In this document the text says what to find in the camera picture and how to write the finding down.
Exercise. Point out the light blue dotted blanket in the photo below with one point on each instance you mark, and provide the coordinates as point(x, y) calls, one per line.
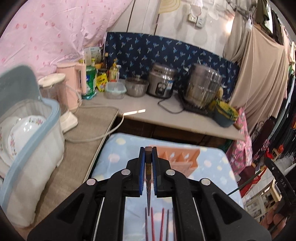
point(119, 148)

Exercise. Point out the white carton box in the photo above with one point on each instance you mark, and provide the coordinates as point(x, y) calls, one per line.
point(92, 52)

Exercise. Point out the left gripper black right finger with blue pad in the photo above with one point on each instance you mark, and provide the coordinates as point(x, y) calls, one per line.
point(202, 211)

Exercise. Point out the brown wooden chopstick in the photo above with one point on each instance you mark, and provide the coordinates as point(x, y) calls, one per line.
point(148, 175)

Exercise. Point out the floral white bowl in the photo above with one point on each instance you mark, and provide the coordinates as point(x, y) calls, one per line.
point(22, 131)

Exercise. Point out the steel bowl with lid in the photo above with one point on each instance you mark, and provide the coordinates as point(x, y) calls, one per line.
point(136, 86)

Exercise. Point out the pink plastic utensil holder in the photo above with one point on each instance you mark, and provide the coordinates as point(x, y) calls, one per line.
point(184, 160)

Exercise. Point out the white dish rack blue rim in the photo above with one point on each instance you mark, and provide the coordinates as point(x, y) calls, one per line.
point(30, 171)

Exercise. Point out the silver rice cooker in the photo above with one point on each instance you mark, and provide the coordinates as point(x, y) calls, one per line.
point(161, 81)

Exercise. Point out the black induction cooktop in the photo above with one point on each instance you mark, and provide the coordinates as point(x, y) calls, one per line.
point(193, 108)

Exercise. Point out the clear food container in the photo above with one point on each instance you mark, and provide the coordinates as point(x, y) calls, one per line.
point(115, 90)

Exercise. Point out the pink electric kettle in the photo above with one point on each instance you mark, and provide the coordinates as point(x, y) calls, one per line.
point(75, 81)

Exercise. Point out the oil bottle yellow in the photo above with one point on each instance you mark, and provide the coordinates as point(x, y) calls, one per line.
point(113, 72)

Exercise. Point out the grey-blue dish rack lid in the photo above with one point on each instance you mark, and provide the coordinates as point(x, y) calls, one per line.
point(18, 84)

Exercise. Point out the beige woven counter mat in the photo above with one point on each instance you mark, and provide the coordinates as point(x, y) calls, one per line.
point(77, 163)

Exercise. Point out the dark purple chopstick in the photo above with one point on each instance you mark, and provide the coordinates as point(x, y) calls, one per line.
point(146, 226)

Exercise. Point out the pink floral hanging cloth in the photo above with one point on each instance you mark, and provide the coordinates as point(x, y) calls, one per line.
point(239, 153)

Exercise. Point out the red chopstick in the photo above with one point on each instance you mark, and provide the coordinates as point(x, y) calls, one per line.
point(162, 226)
point(152, 224)

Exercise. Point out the yellow snack packet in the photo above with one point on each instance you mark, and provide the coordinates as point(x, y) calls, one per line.
point(101, 81)

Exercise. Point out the large steel steamer pot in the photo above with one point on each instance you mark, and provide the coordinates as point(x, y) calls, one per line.
point(203, 85)

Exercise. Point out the white wall socket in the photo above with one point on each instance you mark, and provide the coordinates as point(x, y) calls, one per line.
point(198, 21)

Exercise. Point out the white blender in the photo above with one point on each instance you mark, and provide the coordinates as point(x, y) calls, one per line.
point(53, 86)

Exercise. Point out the beige hanging cloth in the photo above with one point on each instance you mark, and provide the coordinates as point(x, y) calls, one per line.
point(262, 80)

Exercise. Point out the pink dotted sheet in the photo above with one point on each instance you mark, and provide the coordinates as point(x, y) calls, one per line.
point(44, 33)

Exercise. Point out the navy floral backsplash cloth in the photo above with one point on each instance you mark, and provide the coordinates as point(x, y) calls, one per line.
point(136, 54)

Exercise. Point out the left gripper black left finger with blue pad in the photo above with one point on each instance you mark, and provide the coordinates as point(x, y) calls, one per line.
point(95, 210)

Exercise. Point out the green detergent bottle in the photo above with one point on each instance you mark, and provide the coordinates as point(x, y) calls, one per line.
point(90, 80)

